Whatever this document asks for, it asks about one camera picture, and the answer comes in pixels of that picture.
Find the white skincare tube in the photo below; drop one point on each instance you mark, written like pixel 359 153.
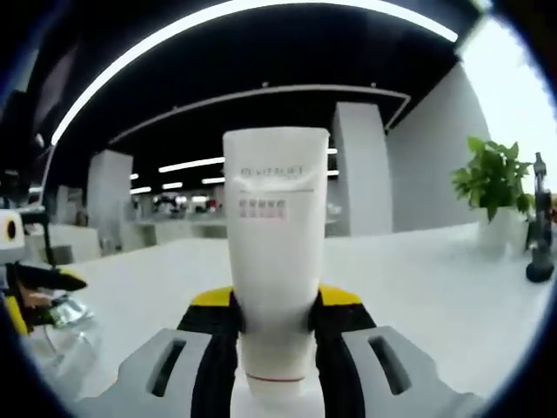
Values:
pixel 274 261

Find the narrow white pillar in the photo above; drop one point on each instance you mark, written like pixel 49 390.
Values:
pixel 109 191

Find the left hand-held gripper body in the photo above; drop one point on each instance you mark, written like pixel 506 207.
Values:
pixel 11 244

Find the black stand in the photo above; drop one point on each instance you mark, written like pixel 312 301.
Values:
pixel 539 261

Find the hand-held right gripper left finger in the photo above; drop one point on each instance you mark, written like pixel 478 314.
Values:
pixel 213 348

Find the long ceiling light strip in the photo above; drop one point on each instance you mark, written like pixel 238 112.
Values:
pixel 174 39

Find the green potted plant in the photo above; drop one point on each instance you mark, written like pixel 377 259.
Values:
pixel 491 174

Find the grey ceiling rail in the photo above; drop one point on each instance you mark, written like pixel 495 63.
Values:
pixel 261 100

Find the white plant pot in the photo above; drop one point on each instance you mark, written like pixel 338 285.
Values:
pixel 500 235

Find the large bright window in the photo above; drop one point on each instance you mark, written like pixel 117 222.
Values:
pixel 513 96

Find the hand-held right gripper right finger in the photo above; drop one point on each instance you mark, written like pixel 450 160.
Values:
pixel 344 348

